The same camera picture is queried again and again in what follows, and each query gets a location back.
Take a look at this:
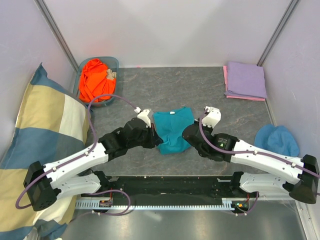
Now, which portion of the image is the teal t shirt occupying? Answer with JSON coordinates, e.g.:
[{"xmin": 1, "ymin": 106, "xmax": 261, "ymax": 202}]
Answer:
[{"xmin": 153, "ymin": 106, "xmax": 195, "ymax": 155}]

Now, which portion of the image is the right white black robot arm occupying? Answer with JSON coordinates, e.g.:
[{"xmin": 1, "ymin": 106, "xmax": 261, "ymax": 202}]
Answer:
[{"xmin": 182, "ymin": 122, "xmax": 320, "ymax": 204}]

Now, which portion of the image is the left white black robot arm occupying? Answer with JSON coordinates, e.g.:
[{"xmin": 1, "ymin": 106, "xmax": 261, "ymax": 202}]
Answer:
[{"xmin": 23, "ymin": 117, "xmax": 163, "ymax": 212}]

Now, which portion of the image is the beige crumpled cloth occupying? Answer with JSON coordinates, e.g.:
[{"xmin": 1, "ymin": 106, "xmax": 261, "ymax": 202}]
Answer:
[{"xmin": 106, "ymin": 68, "xmax": 117, "ymax": 80}]

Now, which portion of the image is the orange t shirt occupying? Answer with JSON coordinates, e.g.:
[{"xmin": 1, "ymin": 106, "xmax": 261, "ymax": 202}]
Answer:
[{"xmin": 78, "ymin": 58, "xmax": 117, "ymax": 103}]

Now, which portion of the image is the folded pink t shirt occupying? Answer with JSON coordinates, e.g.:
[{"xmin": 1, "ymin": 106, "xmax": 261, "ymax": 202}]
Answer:
[{"xmin": 222, "ymin": 65, "xmax": 265, "ymax": 102}]

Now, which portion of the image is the folded purple t shirt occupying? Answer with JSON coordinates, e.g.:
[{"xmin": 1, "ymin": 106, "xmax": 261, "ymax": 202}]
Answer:
[{"xmin": 225, "ymin": 61, "xmax": 267, "ymax": 100}]

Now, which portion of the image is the blue beige striped pillow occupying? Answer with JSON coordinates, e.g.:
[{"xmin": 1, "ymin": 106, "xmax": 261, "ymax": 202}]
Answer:
[{"xmin": 0, "ymin": 65, "xmax": 89, "ymax": 240}]

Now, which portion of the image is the blue bucket hat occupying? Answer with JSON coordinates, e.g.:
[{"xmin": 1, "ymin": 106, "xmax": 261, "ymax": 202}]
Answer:
[{"xmin": 254, "ymin": 124, "xmax": 300, "ymax": 157}]

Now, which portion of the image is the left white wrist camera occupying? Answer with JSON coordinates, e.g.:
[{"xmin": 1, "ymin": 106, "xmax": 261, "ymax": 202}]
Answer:
[{"xmin": 134, "ymin": 107, "xmax": 153, "ymax": 128}]

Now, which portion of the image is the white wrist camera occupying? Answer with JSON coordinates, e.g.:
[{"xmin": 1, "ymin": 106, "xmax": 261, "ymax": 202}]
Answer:
[
  {"xmin": 134, "ymin": 107, "xmax": 153, "ymax": 128},
  {"xmin": 201, "ymin": 106, "xmax": 222, "ymax": 129}
]

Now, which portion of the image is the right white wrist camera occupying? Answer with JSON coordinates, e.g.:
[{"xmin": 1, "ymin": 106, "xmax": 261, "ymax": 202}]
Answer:
[{"xmin": 201, "ymin": 106, "xmax": 222, "ymax": 129}]

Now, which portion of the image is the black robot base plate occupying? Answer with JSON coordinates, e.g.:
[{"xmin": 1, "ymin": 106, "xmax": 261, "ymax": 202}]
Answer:
[{"xmin": 81, "ymin": 174, "xmax": 251, "ymax": 207}]

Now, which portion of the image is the grey slotted cable duct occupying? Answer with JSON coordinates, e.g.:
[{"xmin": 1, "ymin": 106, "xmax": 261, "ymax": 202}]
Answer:
[{"xmin": 75, "ymin": 197, "xmax": 249, "ymax": 211}]

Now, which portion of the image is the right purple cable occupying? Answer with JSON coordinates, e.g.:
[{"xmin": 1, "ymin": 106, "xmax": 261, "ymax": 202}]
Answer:
[{"xmin": 198, "ymin": 112, "xmax": 320, "ymax": 218}]

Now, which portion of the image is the left aluminium frame post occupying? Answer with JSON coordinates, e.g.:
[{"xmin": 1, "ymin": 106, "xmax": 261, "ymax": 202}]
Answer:
[{"xmin": 34, "ymin": 0, "xmax": 79, "ymax": 71}]

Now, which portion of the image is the aluminium frame post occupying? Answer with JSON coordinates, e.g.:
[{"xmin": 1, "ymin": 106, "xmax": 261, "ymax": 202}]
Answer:
[
  {"xmin": 256, "ymin": 0, "xmax": 301, "ymax": 67},
  {"xmin": 34, "ymin": 0, "xmax": 79, "ymax": 71}
]

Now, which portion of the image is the right aluminium frame post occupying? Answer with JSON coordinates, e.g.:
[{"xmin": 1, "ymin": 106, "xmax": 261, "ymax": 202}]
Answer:
[{"xmin": 256, "ymin": 0, "xmax": 301, "ymax": 67}]

